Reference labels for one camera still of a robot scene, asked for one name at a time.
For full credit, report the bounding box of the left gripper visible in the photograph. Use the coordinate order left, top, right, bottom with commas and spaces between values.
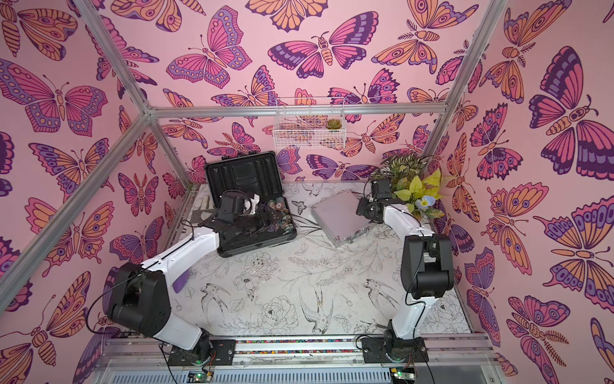
233, 207, 284, 237

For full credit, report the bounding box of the large black poker case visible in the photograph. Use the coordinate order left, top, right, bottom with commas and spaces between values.
202, 151, 297, 258

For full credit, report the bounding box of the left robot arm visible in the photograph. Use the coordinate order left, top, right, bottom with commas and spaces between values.
103, 210, 265, 365

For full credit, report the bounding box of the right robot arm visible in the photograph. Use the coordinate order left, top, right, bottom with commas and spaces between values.
357, 198, 454, 363

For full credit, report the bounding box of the potted green plant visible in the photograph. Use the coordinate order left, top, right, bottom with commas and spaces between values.
369, 153, 445, 222

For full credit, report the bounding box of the pink purple garden trowel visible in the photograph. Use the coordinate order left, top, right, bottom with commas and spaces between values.
172, 269, 190, 294

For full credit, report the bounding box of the small succulent in basket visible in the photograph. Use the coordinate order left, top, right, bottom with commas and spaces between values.
326, 118, 343, 131

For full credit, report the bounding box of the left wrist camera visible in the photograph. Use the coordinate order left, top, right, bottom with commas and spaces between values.
218, 190, 261, 215

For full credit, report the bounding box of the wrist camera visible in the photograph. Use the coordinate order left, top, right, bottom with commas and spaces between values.
370, 179, 394, 203
218, 190, 261, 215

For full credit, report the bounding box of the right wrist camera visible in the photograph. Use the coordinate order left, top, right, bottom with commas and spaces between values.
370, 179, 394, 203

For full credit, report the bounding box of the white wire basket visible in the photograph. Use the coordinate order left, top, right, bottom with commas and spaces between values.
271, 96, 347, 150

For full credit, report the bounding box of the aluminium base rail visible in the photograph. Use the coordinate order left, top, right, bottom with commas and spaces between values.
88, 334, 507, 383

